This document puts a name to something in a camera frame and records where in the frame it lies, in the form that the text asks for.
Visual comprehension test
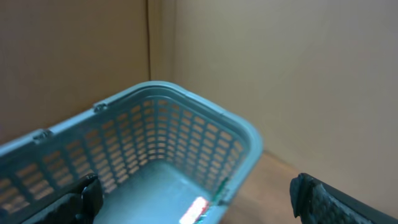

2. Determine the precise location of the grey plastic mesh basket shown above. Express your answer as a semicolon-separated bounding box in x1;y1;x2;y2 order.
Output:
1;81;263;223

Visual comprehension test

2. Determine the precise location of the red stick packet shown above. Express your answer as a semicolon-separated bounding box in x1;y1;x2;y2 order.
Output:
179;197;209;224

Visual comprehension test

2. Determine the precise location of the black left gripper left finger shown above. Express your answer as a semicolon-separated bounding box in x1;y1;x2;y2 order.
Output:
18;173;103;223

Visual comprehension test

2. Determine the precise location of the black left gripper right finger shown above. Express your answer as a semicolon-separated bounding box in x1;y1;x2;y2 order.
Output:
289;173;397;224

